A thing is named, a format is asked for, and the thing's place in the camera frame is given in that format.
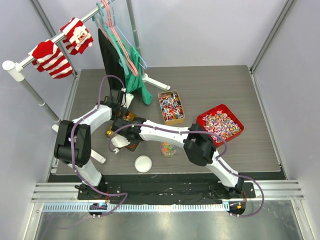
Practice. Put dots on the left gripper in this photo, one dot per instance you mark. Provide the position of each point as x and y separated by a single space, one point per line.
125 111

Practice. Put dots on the red white striped sock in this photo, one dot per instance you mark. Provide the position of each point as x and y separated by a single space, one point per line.
48 57

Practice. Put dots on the slotted cable duct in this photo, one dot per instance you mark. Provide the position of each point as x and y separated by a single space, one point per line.
130 208

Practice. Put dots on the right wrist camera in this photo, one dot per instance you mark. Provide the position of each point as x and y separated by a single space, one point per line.
119 142

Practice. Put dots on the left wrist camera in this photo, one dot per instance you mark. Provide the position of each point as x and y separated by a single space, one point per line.
127 98

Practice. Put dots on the clear plastic jar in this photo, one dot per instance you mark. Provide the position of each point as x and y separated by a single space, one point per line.
167 149

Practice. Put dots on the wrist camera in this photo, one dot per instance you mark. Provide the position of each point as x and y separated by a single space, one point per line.
119 142
127 98

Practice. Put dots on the red tin of swirl lollipops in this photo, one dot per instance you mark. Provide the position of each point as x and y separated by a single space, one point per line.
221 121

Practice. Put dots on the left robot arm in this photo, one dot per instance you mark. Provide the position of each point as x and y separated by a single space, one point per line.
73 141

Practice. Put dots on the black cloth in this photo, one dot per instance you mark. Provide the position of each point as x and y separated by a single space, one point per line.
110 57

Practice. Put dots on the green cloth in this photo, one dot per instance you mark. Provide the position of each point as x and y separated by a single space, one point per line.
130 61

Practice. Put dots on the gold tin of gummy candies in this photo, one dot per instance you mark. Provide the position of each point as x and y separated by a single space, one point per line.
129 116

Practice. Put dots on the santa striped sock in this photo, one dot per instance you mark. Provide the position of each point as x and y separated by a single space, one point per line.
76 38

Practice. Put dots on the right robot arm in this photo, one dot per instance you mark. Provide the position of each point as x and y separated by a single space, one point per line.
197 144

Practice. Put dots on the gold tin of ball lollipops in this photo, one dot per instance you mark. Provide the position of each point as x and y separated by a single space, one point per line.
171 108

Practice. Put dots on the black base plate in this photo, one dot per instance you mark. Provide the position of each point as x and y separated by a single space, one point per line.
159 189

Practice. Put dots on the teal hanger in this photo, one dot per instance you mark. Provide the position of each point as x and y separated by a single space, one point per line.
110 35

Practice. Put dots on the blue hanger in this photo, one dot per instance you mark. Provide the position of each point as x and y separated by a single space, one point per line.
143 64

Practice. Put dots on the pink hanger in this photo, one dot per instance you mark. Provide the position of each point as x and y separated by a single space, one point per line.
120 42

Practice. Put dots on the clothes rack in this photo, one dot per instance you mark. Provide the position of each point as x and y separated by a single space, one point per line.
15 69

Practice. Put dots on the white jar lid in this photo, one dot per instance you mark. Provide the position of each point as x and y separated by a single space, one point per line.
143 164

